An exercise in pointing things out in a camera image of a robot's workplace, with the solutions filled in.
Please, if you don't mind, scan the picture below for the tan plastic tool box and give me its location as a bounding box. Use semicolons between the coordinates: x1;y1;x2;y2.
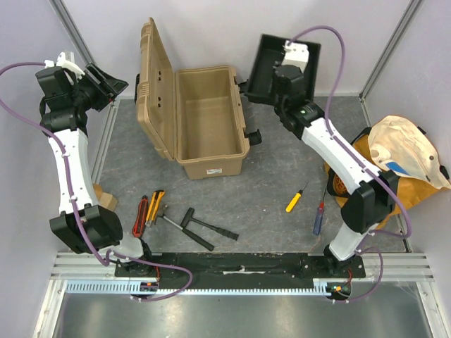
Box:
135;18;261;180

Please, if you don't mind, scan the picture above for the yellow black utility knife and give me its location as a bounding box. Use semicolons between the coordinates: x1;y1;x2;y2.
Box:
145;189;166;227

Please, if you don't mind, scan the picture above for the small steel claw hammer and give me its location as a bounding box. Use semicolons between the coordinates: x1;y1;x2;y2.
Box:
157;204;216;252

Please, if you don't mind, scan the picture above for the aluminium corner frame profile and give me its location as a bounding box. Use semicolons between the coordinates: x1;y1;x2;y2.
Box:
49;0;97;64

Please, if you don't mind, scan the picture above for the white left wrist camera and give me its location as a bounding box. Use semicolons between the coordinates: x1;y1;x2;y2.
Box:
44;51;85;78

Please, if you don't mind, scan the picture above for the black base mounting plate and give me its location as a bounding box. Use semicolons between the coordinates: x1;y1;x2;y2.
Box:
114;251;366;292

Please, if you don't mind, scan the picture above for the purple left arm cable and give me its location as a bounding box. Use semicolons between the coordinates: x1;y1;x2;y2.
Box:
0;61;194;302

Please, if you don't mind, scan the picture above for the black rubber mallet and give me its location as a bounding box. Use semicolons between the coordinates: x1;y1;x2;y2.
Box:
180;207;239;241

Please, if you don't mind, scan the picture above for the red black utility knife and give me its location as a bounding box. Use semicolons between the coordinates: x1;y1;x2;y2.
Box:
132;195;149;238

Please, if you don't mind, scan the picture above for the black tool tray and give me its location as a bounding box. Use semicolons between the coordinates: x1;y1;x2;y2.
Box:
240;34;321;106

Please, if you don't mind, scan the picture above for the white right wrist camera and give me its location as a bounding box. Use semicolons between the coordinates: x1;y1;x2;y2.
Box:
281;40;309;72

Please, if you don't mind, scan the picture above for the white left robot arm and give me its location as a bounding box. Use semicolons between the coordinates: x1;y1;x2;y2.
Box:
35;61;155;277

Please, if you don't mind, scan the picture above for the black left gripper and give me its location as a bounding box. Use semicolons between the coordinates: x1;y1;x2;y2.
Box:
69;63;128;113

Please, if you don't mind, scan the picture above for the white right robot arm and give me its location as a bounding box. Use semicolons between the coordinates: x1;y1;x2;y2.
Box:
273;65;399;277

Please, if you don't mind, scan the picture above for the yellow handle screwdriver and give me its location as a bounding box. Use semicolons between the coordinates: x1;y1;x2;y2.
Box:
285;182;309;213

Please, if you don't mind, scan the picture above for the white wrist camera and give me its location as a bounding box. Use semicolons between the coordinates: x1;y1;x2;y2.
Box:
44;51;85;78
281;40;309;72

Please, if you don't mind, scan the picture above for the right aluminium corner profile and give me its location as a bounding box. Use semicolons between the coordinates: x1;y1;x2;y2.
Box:
359;0;425;99

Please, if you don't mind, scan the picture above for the orange cloth bag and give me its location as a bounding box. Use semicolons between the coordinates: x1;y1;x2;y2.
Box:
324;127;439;209

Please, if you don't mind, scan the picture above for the blue red handle screwdriver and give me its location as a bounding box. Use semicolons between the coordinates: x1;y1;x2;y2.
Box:
313;187;327;236

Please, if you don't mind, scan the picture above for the brown cardboard box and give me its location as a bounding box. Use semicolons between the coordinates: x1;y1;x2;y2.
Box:
93;184;118;211

